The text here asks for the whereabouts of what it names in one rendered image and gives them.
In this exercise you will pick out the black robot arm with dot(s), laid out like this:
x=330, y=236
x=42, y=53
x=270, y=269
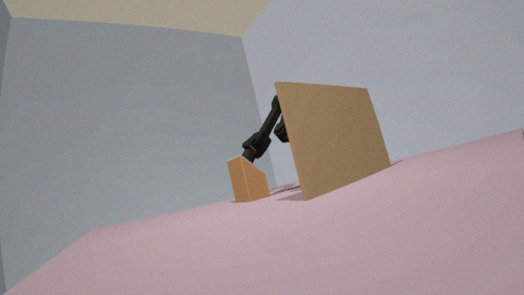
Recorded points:
x=260, y=141

